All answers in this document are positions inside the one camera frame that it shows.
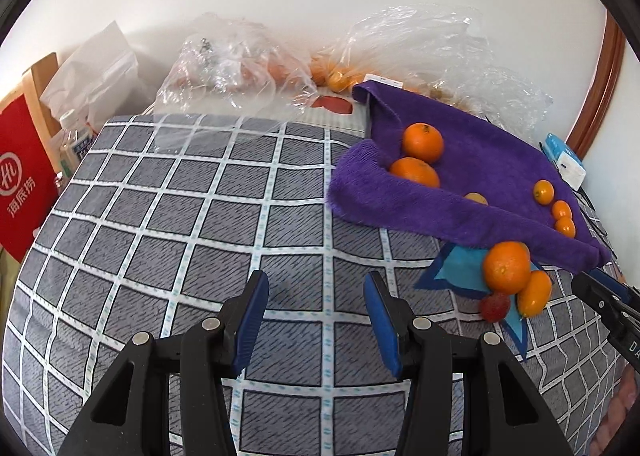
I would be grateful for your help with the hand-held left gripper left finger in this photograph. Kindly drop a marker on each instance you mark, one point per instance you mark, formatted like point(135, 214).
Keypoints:
point(250, 321)

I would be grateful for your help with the small red fruit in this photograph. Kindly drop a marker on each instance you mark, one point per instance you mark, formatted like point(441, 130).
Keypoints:
point(495, 307)

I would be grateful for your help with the white plastic bag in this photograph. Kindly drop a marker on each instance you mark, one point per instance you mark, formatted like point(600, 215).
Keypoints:
point(95, 71)

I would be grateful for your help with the clear plastic bottle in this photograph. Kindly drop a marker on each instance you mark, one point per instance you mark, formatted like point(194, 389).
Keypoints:
point(70, 136)

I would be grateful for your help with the pile of bagged oranges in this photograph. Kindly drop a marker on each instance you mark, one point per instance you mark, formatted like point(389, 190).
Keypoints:
point(336, 76)

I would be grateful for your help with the blue and white box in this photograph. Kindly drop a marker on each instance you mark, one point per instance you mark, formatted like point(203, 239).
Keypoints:
point(565, 161)

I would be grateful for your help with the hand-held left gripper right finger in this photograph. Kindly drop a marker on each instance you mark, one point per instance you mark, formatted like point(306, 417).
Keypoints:
point(382, 326)

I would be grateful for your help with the small clear plastic bag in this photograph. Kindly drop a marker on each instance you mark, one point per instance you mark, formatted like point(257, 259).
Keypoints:
point(225, 66)

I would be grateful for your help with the red paper bag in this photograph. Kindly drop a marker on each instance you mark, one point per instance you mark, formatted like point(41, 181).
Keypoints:
point(25, 176)

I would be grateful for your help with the white sticker label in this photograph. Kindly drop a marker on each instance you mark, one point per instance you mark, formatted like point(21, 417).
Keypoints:
point(385, 80)

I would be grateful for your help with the white fruit-print box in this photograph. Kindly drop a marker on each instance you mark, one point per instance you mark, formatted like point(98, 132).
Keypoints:
point(335, 109)

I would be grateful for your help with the purple towel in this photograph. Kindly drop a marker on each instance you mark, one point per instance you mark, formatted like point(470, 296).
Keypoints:
point(475, 156)

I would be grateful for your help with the wooden door frame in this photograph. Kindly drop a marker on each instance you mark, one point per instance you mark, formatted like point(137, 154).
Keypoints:
point(597, 86)

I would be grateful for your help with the orange kumquat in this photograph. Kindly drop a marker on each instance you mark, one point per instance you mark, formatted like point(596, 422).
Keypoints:
point(534, 292)
point(561, 209)
point(566, 227)
point(543, 191)

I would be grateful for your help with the pink clothing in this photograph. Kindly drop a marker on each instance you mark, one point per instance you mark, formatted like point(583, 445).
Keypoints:
point(617, 406)

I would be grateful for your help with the large clear plastic bag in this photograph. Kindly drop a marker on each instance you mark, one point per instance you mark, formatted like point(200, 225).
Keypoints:
point(415, 46)

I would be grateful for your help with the small yellowish fruit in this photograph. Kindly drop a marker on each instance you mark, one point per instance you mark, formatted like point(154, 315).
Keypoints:
point(476, 197)

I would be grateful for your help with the grey checkered cloth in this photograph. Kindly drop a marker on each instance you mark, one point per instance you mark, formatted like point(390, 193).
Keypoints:
point(175, 236)

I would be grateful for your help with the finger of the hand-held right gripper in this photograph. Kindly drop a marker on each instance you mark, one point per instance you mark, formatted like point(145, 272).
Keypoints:
point(595, 293)
point(615, 283)

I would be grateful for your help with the orange mandarin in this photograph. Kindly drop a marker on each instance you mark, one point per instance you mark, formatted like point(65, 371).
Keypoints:
point(415, 172)
point(507, 268)
point(423, 141)

